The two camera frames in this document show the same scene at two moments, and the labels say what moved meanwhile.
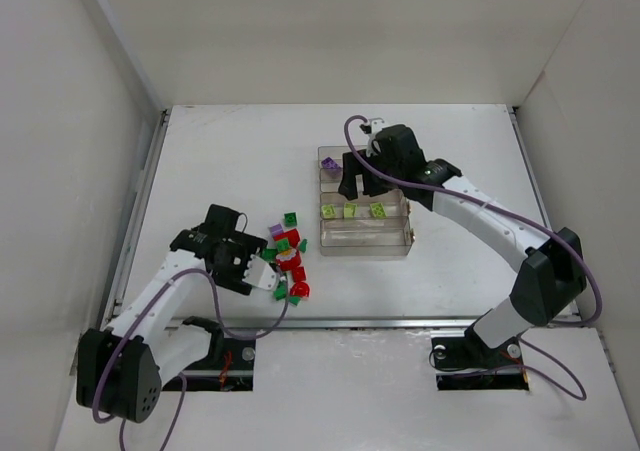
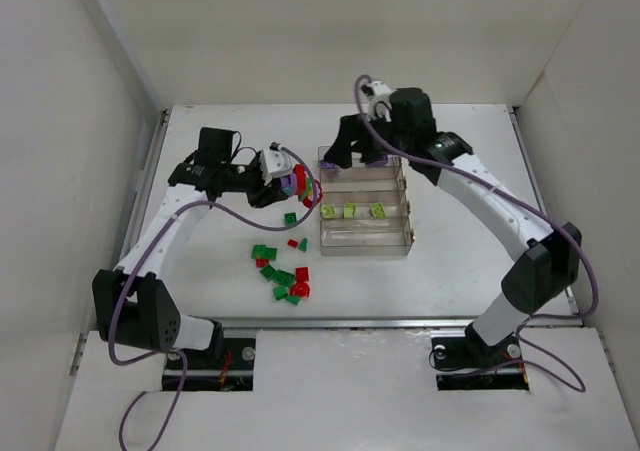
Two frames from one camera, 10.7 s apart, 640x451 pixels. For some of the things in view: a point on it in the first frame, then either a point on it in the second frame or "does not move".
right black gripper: (368, 169) to (357, 128)
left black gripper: (236, 269) to (261, 194)
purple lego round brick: (276, 229) to (289, 184)
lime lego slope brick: (378, 210) does not move
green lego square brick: (290, 219) does not move
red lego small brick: (299, 274) does not move
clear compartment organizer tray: (373, 225) does not move
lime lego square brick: (328, 211) does not move
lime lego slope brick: (349, 210) does not move
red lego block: (292, 236) to (301, 178)
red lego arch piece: (300, 288) does not move
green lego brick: (281, 290) to (284, 277)
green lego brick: (269, 254) does not move
